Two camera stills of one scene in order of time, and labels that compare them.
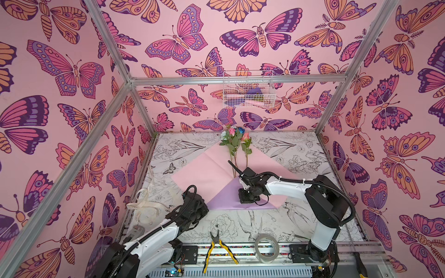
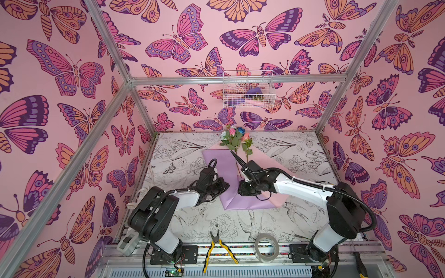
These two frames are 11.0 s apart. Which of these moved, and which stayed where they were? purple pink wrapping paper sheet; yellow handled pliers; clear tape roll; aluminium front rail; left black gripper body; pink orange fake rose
Moved: purple pink wrapping paper sheet; left black gripper body
Stayed: clear tape roll; yellow handled pliers; aluminium front rail; pink orange fake rose
